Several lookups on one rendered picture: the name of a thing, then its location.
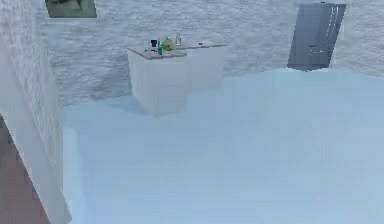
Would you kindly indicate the white cabinet with wooden top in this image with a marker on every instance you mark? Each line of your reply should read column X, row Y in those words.
column 166, row 80

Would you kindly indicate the dark framed wall picture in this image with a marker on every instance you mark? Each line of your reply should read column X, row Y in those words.
column 70, row 8

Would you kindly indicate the clear glass bottle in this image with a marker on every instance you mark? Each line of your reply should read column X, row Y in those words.
column 178, row 40

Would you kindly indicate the green round ball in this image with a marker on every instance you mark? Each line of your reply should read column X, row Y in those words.
column 168, row 44

